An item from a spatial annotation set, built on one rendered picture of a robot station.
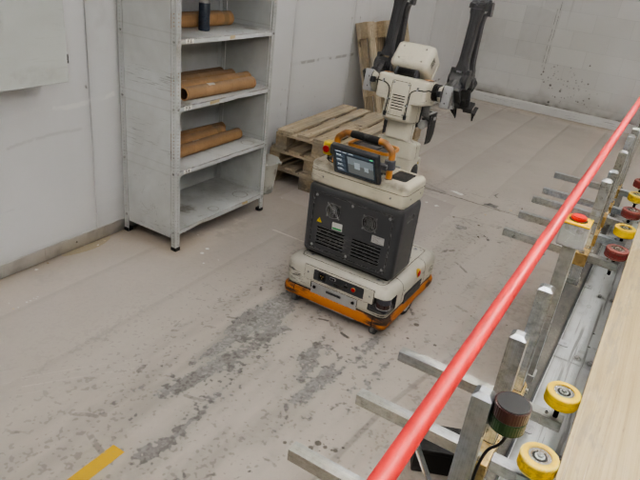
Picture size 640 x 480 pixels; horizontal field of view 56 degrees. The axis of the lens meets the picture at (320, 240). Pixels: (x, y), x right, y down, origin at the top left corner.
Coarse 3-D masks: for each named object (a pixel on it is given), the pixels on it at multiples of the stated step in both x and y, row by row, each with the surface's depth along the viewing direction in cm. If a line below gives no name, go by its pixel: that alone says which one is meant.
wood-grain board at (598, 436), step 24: (624, 288) 195; (624, 312) 180; (624, 336) 168; (600, 360) 157; (624, 360) 158; (600, 384) 147; (624, 384) 149; (600, 408) 139; (624, 408) 140; (576, 432) 131; (600, 432) 132; (624, 432) 133; (576, 456) 124; (600, 456) 125; (624, 456) 126
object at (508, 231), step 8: (504, 232) 241; (512, 232) 239; (520, 232) 238; (520, 240) 238; (528, 240) 237; (536, 240) 235; (552, 248) 232; (560, 248) 231; (592, 256) 226; (600, 256) 226; (600, 264) 225; (608, 264) 223; (616, 264) 222
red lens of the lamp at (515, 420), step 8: (496, 400) 98; (528, 400) 99; (496, 408) 97; (496, 416) 97; (504, 416) 96; (512, 416) 95; (520, 416) 95; (528, 416) 96; (512, 424) 96; (520, 424) 96
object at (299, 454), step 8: (296, 448) 123; (304, 448) 124; (288, 456) 123; (296, 456) 122; (304, 456) 121; (312, 456) 122; (320, 456) 122; (296, 464) 123; (304, 464) 122; (312, 464) 120; (320, 464) 120; (328, 464) 120; (336, 464) 121; (312, 472) 121; (320, 472) 120; (328, 472) 119; (336, 472) 119; (344, 472) 119; (352, 472) 119
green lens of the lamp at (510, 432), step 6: (492, 414) 98; (492, 420) 98; (492, 426) 98; (498, 426) 97; (504, 426) 97; (498, 432) 98; (504, 432) 97; (510, 432) 97; (516, 432) 97; (522, 432) 97
